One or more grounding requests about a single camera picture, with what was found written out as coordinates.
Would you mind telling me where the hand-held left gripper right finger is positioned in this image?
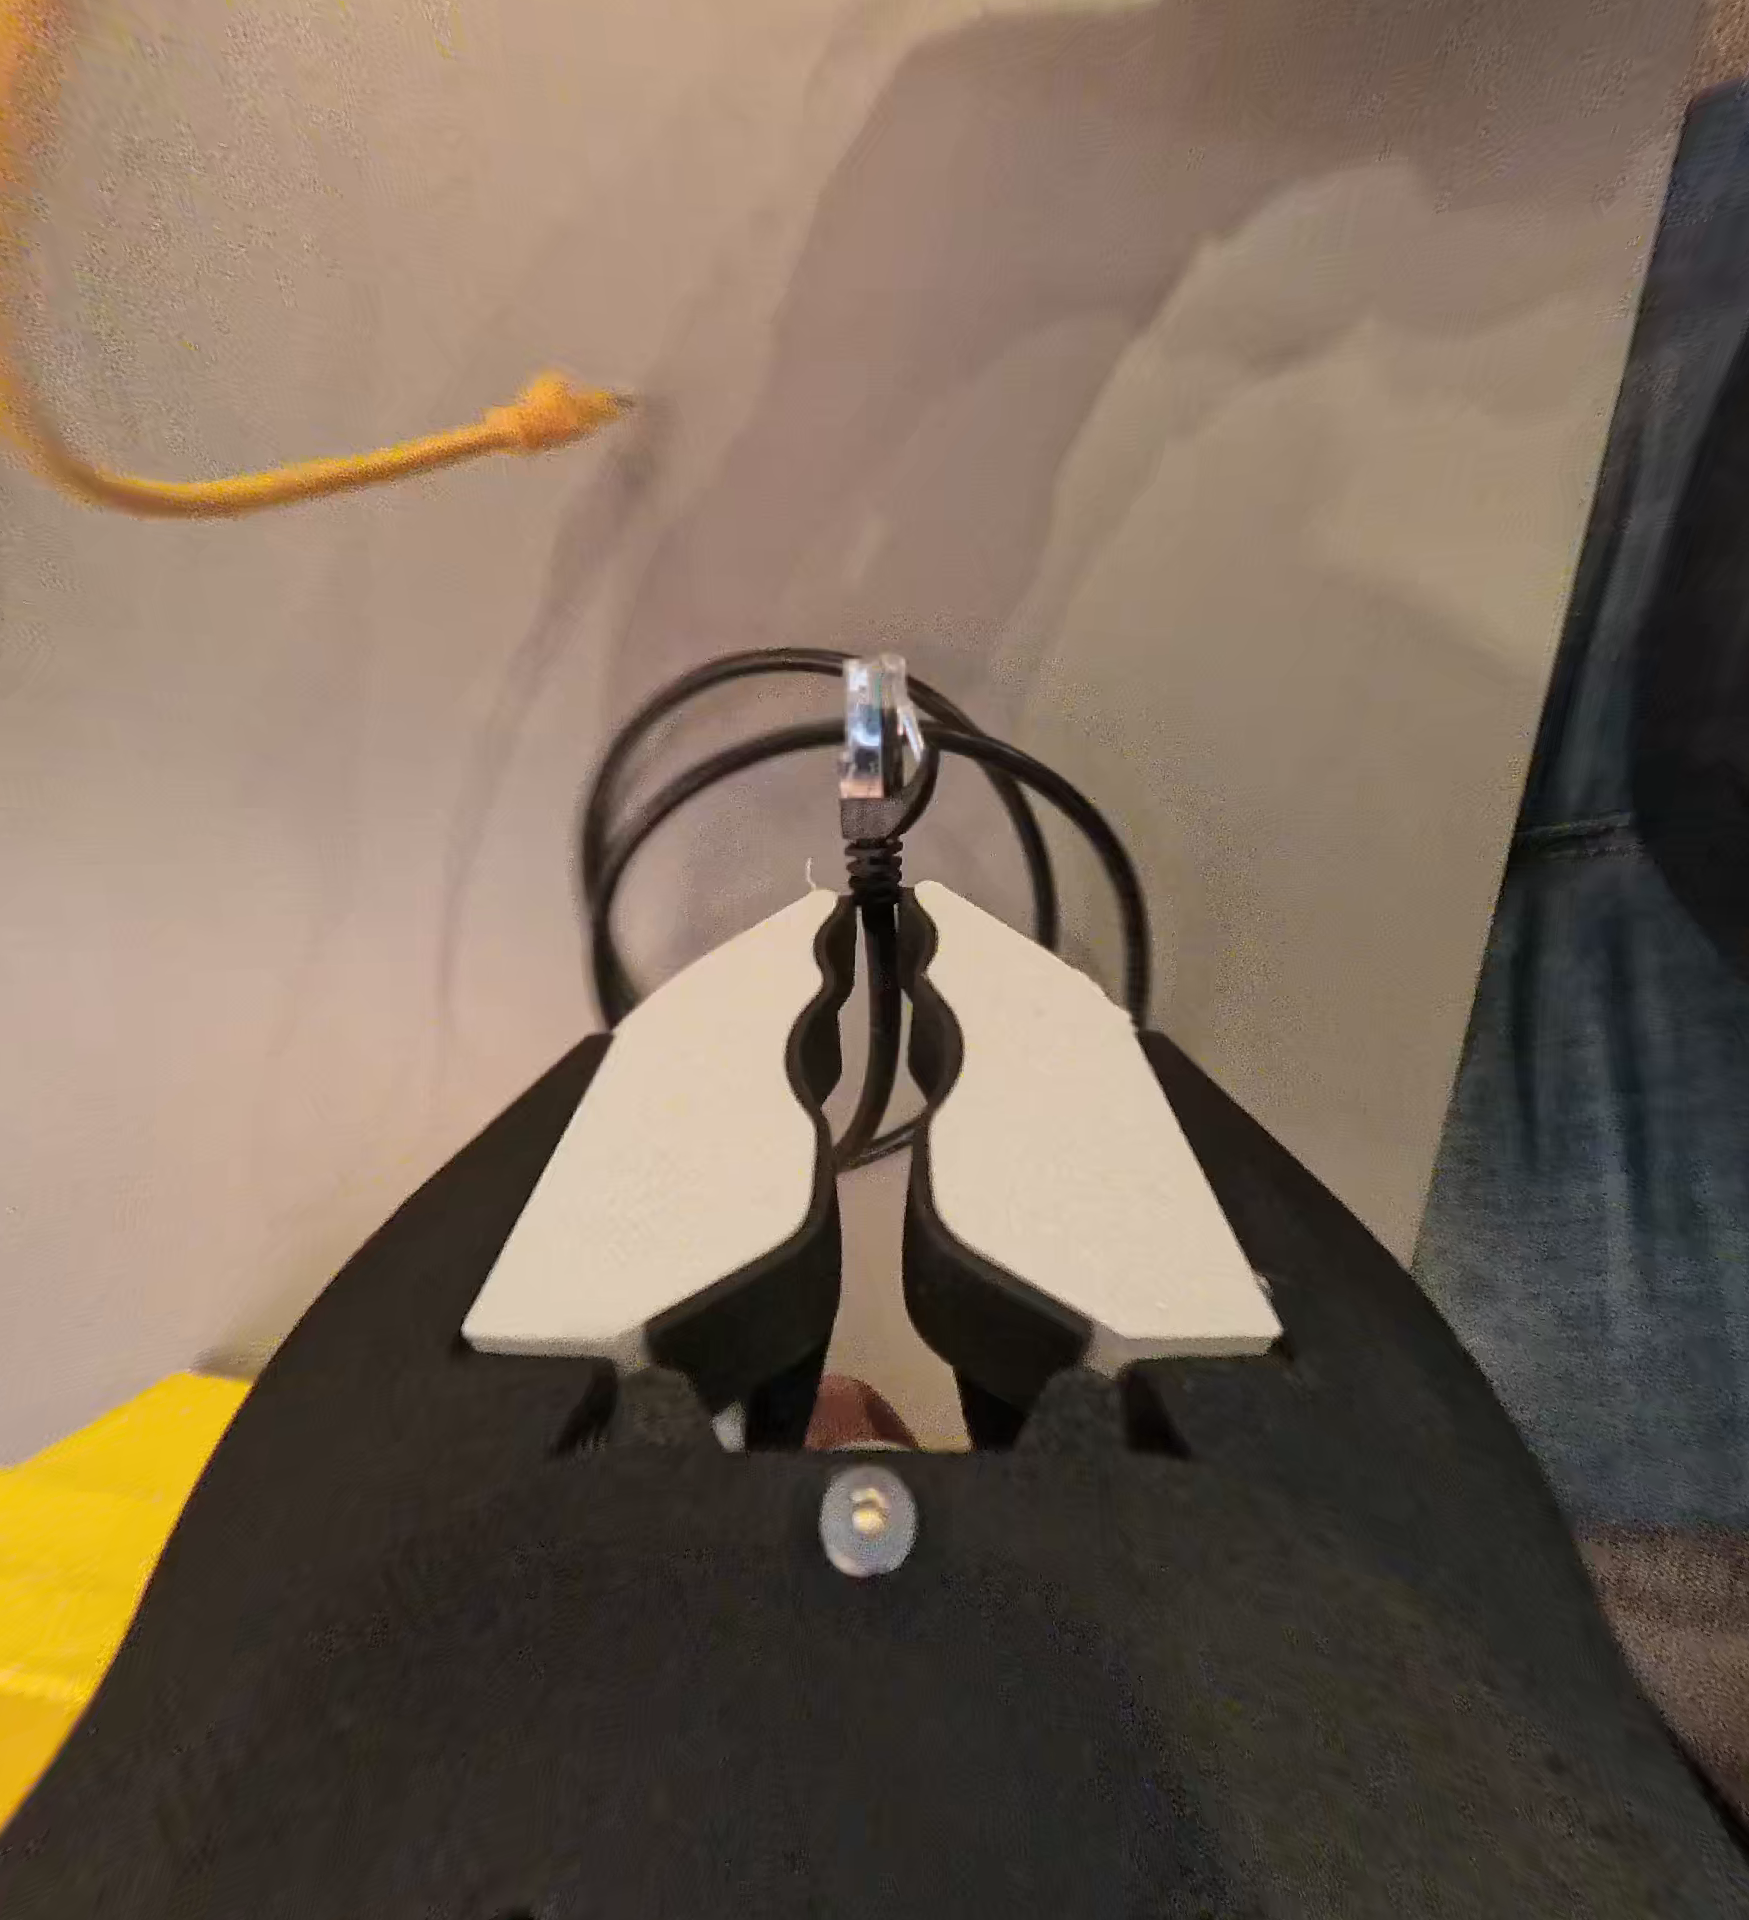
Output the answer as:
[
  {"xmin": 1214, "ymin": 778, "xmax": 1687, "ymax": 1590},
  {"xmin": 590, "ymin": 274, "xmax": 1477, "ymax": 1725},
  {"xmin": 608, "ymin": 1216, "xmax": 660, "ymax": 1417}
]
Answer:
[{"xmin": 897, "ymin": 880, "xmax": 1283, "ymax": 1448}]

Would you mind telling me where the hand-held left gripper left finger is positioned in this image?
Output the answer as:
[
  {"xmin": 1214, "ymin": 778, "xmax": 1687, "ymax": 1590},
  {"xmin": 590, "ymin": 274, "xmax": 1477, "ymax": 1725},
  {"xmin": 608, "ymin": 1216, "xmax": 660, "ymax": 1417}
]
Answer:
[{"xmin": 462, "ymin": 889, "xmax": 853, "ymax": 1448}]

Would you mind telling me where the black ethernet cable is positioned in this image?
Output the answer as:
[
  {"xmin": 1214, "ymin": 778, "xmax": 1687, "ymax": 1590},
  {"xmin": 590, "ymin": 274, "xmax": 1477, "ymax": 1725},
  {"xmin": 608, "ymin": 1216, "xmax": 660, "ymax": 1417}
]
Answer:
[{"xmin": 580, "ymin": 648, "xmax": 1153, "ymax": 1174}]

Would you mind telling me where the yellow plastic bin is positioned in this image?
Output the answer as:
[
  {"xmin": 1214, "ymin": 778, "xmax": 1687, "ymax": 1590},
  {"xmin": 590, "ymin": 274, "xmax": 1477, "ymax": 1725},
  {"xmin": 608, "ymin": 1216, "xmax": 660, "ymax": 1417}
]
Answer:
[{"xmin": 0, "ymin": 1371, "xmax": 259, "ymax": 1920}]

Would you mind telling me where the orange ethernet cable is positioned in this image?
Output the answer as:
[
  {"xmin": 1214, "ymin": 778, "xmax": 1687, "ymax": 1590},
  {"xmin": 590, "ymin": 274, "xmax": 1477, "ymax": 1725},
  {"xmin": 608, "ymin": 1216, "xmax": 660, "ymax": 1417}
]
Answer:
[{"xmin": 0, "ymin": 0, "xmax": 638, "ymax": 522}]

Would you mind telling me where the person's left hand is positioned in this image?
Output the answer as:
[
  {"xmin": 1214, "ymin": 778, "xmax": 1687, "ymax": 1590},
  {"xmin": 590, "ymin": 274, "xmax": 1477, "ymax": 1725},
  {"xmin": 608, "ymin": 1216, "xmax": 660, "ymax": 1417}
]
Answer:
[{"xmin": 811, "ymin": 1373, "xmax": 918, "ymax": 1453}]

